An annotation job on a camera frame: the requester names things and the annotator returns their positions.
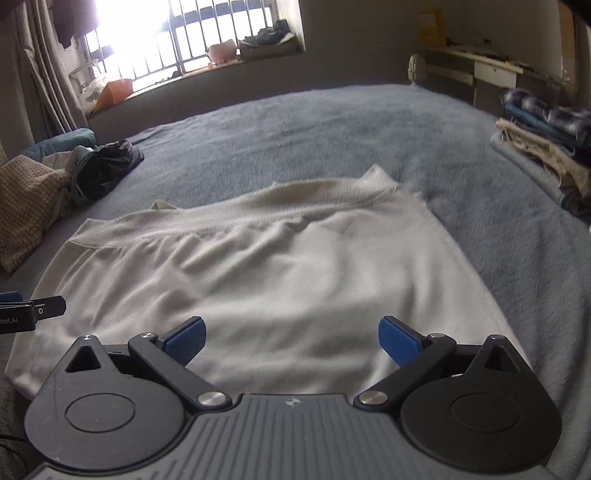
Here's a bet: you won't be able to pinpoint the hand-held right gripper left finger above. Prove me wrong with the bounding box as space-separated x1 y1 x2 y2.
64 316 233 411

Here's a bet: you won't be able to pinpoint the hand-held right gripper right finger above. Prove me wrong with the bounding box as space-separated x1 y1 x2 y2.
353 315 528 411

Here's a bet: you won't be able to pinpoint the dark hanging clothes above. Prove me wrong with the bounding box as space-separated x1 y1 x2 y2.
48 0 100 47

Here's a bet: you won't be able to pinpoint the folded blue denim garment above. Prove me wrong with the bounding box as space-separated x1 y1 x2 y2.
503 102 591 162

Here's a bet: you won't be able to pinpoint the white plastic bag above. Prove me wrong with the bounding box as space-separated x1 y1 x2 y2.
78 76 110 106

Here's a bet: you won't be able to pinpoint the folded beige cloth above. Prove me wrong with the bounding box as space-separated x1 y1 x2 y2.
495 117 591 197

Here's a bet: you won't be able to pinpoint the blue pillow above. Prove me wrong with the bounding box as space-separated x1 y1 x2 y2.
21 128 97 162

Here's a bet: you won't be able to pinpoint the black garment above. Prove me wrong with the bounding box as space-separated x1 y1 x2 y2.
69 140 145 204

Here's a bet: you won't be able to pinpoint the long cardboard box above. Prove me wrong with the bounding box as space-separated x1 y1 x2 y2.
556 2 581 80

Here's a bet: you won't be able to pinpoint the white desk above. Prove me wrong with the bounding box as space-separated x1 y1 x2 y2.
418 44 575 109

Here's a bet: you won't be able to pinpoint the pink bowl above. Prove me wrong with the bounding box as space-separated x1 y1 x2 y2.
206 39 239 64

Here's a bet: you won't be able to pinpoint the white sweatshirt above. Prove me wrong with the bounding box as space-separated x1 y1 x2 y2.
4 165 532 402

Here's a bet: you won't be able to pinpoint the cream garment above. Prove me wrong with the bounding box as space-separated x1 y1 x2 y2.
42 150 77 174

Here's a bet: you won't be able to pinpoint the folded dark grey garment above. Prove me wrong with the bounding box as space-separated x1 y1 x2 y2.
561 189 591 227

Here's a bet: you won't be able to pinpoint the yellow box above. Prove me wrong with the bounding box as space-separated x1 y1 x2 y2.
418 11 448 47

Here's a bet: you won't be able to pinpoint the window grille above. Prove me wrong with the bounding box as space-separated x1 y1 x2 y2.
83 0 302 93

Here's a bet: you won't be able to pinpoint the dark clothes pile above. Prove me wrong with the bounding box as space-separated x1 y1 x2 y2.
242 28 294 47

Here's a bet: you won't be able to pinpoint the cream carved bedpost finial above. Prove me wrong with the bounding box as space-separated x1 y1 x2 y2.
409 53 428 84

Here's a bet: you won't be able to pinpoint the folded light blue cloth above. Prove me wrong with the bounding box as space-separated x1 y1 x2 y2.
489 134 575 210

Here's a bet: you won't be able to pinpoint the grey curtain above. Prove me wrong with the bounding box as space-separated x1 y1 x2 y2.
11 0 90 139

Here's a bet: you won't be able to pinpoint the orange bag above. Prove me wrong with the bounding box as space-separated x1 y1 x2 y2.
95 78 135 112

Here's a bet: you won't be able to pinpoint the beige houndstooth garment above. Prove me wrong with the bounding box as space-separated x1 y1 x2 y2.
0 154 71 274

